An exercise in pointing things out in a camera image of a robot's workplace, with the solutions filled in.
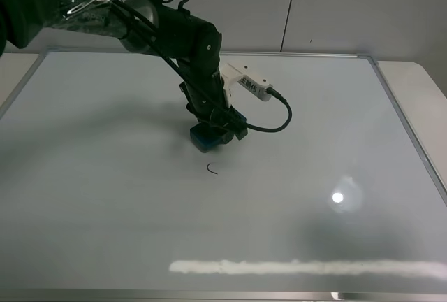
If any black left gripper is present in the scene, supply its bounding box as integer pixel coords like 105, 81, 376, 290
181, 71, 248, 141

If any teal whiteboard eraser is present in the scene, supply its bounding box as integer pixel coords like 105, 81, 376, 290
189, 128, 234, 153

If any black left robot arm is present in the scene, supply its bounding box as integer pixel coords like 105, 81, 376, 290
1, 0, 248, 139

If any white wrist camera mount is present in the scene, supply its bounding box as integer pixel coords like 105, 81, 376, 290
219, 63, 272, 108

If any black camera cable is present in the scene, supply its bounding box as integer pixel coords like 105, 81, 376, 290
24, 0, 293, 134

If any white whiteboard with aluminium frame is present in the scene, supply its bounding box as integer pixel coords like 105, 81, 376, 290
1, 52, 446, 301

